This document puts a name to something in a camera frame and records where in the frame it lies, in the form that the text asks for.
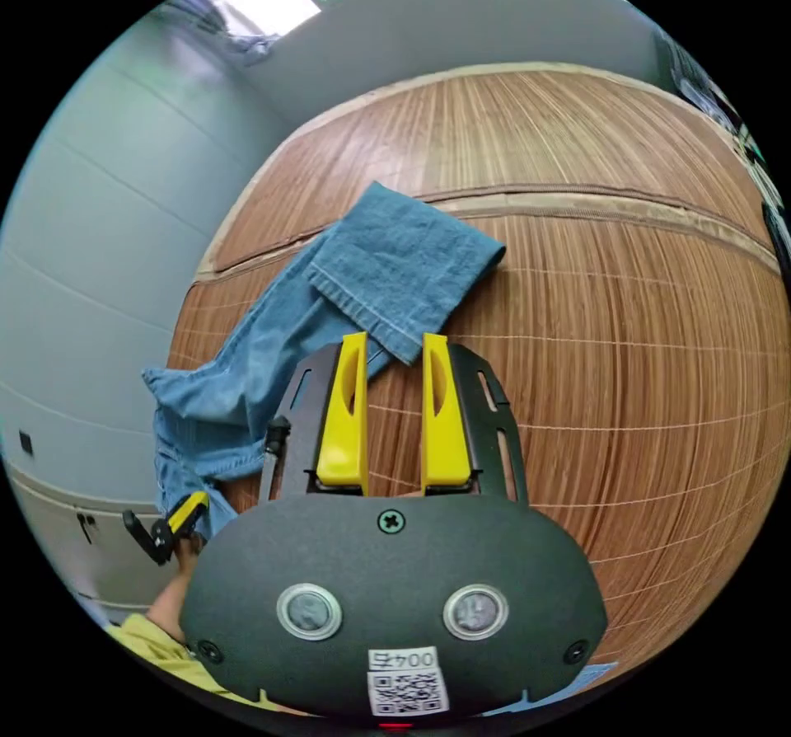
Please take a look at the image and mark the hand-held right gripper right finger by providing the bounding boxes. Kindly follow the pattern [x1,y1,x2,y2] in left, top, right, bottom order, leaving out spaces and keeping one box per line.
[421,333,471,495]

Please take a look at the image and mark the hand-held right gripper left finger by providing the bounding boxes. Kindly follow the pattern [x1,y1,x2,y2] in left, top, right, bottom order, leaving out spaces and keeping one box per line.
[316,331,370,497]

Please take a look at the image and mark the blue jeans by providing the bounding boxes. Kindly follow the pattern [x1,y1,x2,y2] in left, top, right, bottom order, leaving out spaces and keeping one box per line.
[141,180,508,542]

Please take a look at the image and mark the person's left forearm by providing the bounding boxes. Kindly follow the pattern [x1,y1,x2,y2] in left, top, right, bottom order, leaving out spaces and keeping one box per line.
[101,612,292,713]

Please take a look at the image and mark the person's left hand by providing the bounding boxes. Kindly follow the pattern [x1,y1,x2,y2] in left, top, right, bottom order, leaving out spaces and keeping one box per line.
[147,529,208,645]

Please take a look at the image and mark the bed with woven mat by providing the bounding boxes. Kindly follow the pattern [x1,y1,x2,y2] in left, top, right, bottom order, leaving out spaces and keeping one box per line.
[165,61,790,679]

